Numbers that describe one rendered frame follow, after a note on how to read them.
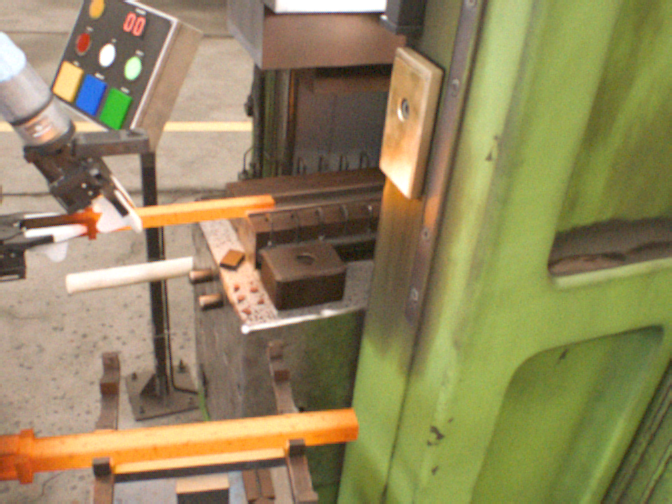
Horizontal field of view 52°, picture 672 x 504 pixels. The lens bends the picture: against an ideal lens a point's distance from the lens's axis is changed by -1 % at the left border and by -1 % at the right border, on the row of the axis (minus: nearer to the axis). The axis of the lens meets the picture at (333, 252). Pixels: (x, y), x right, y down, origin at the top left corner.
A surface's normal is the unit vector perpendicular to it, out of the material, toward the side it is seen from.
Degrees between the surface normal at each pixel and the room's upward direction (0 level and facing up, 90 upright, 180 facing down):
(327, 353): 90
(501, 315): 90
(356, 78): 90
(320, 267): 0
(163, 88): 90
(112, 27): 60
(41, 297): 0
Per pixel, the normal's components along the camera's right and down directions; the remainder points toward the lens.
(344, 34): 0.37, 0.55
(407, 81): -0.92, 0.14
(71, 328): 0.09, -0.83
